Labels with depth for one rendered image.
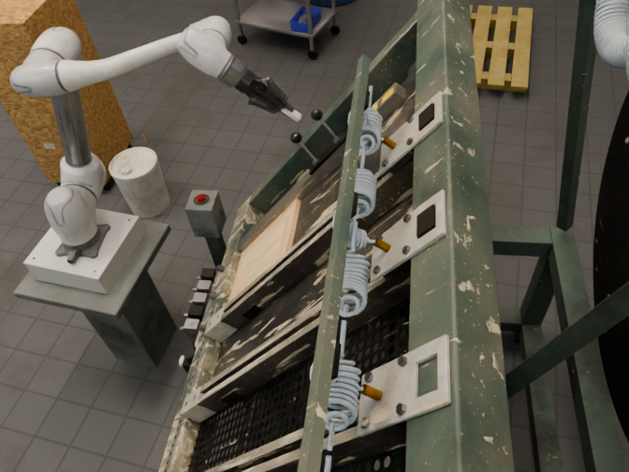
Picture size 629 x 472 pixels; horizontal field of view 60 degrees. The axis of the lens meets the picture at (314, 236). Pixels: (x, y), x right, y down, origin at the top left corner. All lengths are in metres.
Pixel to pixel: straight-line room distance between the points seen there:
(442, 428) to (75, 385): 2.62
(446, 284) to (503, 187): 2.90
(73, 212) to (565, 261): 1.93
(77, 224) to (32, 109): 1.53
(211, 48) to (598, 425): 1.68
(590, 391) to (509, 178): 2.01
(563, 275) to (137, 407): 2.07
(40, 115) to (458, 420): 3.34
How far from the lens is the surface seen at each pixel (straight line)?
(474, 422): 0.76
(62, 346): 3.37
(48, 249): 2.56
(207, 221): 2.39
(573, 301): 2.25
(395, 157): 1.18
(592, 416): 2.04
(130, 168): 3.56
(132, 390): 3.06
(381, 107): 1.62
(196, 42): 1.77
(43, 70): 1.98
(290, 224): 1.83
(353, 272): 0.90
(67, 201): 2.32
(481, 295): 0.88
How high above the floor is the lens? 2.55
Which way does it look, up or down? 49 degrees down
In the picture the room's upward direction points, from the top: 7 degrees counter-clockwise
